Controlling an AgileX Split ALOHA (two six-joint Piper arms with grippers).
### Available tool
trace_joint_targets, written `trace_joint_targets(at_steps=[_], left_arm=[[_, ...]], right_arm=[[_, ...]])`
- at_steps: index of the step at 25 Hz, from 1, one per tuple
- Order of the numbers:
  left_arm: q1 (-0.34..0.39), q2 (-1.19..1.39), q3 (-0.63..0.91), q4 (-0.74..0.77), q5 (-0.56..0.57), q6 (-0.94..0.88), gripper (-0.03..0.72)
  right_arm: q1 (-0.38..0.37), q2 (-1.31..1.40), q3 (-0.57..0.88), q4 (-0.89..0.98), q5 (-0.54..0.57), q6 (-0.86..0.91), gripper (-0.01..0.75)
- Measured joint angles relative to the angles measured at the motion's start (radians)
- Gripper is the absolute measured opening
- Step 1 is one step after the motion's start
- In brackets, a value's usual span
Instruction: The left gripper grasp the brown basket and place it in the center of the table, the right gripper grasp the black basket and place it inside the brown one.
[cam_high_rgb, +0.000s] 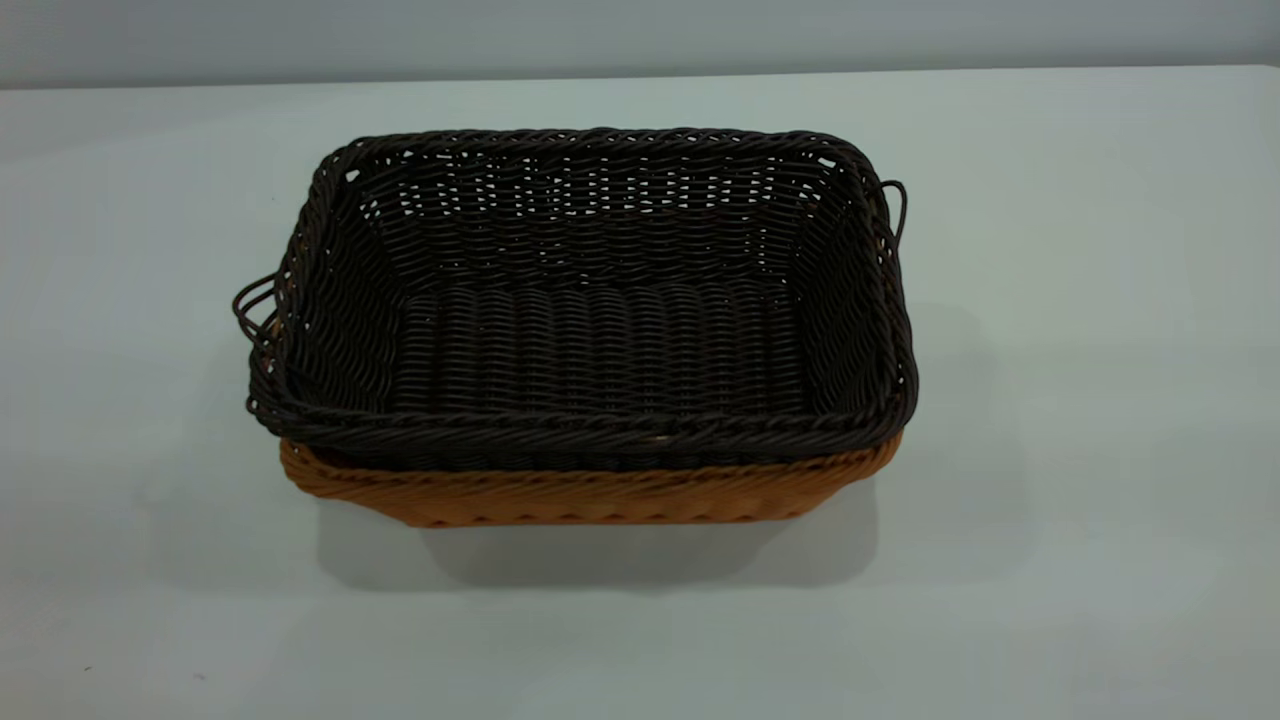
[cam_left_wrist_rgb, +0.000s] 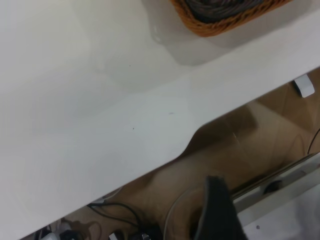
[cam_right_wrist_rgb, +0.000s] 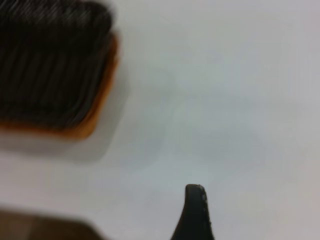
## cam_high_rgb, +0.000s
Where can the dark brown wicker basket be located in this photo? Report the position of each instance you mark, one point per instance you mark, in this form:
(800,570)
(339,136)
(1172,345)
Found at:
(600,340)

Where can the light brown wicker basket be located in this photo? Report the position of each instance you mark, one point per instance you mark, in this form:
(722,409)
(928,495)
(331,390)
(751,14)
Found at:
(600,495)

